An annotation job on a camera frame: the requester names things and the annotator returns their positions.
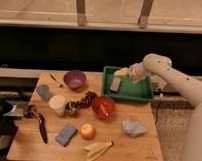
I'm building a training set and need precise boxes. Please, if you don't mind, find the small metal cup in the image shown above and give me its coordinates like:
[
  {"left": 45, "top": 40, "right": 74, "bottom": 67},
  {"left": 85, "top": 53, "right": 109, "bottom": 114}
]
[{"left": 65, "top": 101, "right": 77, "bottom": 116}]

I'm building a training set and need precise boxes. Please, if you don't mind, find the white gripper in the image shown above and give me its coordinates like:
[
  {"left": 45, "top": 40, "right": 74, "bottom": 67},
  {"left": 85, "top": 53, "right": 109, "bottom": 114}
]
[{"left": 114, "top": 62, "right": 151, "bottom": 83}]

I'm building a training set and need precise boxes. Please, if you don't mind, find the bunch of dark grapes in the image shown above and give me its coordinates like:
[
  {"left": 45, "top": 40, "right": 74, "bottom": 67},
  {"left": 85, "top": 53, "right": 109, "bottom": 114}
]
[{"left": 77, "top": 92, "right": 97, "bottom": 108}]

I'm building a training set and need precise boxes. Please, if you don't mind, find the wooden table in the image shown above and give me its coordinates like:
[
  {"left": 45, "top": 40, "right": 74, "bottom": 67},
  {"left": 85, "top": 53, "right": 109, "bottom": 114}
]
[{"left": 6, "top": 70, "right": 168, "bottom": 161}]

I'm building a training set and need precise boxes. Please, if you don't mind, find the crumpled blue grey cloth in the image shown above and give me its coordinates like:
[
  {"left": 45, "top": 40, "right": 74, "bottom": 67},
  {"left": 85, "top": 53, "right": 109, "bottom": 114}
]
[{"left": 121, "top": 120, "right": 147, "bottom": 138}]

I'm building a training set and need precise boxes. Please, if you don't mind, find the blue sponge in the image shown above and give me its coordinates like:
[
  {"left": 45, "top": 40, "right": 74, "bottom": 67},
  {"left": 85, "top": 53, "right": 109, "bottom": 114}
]
[{"left": 55, "top": 123, "right": 78, "bottom": 147}]

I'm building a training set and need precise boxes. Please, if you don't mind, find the green plastic tray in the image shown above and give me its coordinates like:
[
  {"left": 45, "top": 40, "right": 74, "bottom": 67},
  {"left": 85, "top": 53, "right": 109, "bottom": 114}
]
[{"left": 101, "top": 66, "right": 154, "bottom": 103}]

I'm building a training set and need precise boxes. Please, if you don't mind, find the purple bowl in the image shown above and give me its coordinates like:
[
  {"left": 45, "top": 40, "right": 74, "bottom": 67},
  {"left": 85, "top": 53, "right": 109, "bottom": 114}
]
[{"left": 63, "top": 70, "right": 87, "bottom": 90}]

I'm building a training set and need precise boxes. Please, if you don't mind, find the red bowl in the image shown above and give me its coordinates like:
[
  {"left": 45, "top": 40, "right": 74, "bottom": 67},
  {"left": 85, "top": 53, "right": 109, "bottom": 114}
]
[{"left": 92, "top": 96, "right": 116, "bottom": 119}]

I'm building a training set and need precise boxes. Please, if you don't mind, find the small metal spoon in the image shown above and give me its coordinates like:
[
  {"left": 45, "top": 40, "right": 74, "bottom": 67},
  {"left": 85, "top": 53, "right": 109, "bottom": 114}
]
[{"left": 50, "top": 74, "right": 64, "bottom": 88}]

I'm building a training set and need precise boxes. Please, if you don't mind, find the orange apple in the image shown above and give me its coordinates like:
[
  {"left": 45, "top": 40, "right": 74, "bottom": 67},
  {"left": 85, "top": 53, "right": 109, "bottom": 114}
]
[{"left": 80, "top": 123, "right": 95, "bottom": 140}]

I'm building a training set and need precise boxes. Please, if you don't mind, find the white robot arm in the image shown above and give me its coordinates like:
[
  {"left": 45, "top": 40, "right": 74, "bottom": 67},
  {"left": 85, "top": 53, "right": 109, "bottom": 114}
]
[{"left": 114, "top": 54, "right": 202, "bottom": 161}]

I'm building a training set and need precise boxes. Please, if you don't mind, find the grey sponge in tray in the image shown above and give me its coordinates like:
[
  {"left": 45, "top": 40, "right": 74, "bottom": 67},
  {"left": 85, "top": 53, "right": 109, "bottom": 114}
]
[{"left": 110, "top": 76, "right": 122, "bottom": 93}]

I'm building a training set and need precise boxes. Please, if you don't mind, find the blue grey small cloth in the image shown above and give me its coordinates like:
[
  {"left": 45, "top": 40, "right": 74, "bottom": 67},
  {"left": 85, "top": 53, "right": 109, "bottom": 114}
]
[{"left": 36, "top": 85, "right": 51, "bottom": 101}]

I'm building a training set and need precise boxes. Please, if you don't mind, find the white cup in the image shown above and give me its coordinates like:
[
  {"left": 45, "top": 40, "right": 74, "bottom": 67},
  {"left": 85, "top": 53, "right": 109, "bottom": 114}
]
[{"left": 49, "top": 94, "right": 66, "bottom": 116}]

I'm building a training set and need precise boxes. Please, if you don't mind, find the dark equipment at left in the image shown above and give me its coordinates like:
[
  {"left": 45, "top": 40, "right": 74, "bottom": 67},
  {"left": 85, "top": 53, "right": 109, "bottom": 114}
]
[{"left": 0, "top": 97, "right": 27, "bottom": 159}]

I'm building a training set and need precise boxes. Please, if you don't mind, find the orange carrot in bowl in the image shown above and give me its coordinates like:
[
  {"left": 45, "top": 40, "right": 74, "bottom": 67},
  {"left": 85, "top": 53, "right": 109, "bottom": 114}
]
[{"left": 100, "top": 104, "right": 108, "bottom": 116}]

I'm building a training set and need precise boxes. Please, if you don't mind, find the black handled peeler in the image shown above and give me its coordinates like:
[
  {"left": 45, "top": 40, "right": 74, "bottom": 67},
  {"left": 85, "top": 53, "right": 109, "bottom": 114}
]
[{"left": 28, "top": 105, "right": 48, "bottom": 143}]

